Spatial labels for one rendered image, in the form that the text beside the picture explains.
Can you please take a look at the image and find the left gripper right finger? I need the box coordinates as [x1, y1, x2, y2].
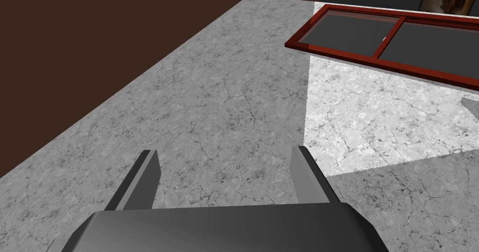
[290, 145, 341, 205]

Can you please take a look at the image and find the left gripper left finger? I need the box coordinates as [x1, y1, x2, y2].
[104, 149, 162, 211]

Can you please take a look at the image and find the red framed window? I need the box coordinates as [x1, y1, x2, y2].
[284, 4, 479, 93]

